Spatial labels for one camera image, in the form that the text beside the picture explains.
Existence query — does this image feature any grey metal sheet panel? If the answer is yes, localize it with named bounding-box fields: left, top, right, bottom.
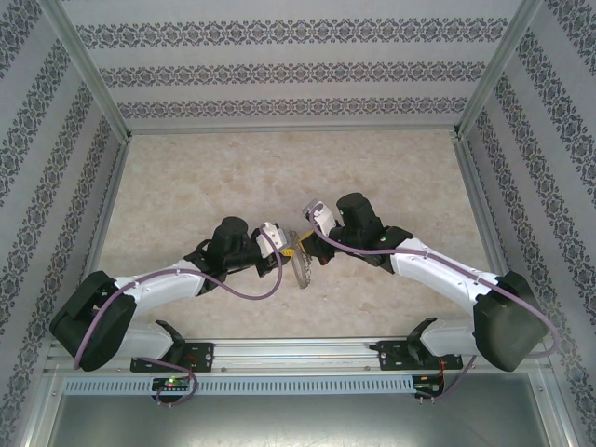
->
left=46, top=394, right=567, bottom=447

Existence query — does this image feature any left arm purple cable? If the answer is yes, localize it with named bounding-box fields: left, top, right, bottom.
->
left=74, top=223, right=286, bottom=409

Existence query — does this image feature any aluminium mounting rail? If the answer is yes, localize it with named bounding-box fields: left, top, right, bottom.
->
left=44, top=338, right=546, bottom=374

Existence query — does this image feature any aluminium back wall bar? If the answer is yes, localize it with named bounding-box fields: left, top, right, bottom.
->
left=128, top=123, right=460, bottom=137

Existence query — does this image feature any aluminium side rail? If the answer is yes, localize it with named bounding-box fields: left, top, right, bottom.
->
left=454, top=137, right=527, bottom=327
left=62, top=137, right=136, bottom=341

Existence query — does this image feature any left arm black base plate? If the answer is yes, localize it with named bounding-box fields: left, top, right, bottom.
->
left=129, top=342, right=216, bottom=373

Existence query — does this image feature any grey slotted cable duct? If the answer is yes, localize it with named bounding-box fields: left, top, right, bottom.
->
left=62, top=374, right=415, bottom=397

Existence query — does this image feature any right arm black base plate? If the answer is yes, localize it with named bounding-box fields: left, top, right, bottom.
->
left=379, top=339, right=465, bottom=373

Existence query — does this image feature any aluminium frame post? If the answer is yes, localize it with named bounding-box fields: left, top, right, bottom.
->
left=39, top=0, right=134, bottom=141
left=455, top=0, right=546, bottom=140

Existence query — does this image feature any aluminium front frame bar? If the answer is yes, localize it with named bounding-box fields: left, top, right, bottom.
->
left=18, top=372, right=64, bottom=447
left=530, top=372, right=581, bottom=447

